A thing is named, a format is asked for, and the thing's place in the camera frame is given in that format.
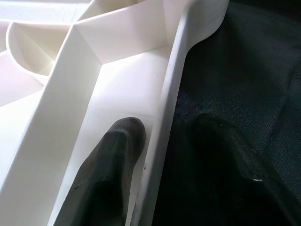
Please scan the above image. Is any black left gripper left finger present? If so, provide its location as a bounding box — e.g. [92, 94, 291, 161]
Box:
[48, 117, 146, 226]

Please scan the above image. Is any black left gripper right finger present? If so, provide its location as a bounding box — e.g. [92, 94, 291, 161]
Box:
[192, 113, 301, 226]

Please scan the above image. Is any white plastic children table top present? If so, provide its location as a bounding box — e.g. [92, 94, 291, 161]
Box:
[0, 0, 230, 226]

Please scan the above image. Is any black cloth table cover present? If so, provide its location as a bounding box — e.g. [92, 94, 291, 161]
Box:
[150, 0, 301, 226]

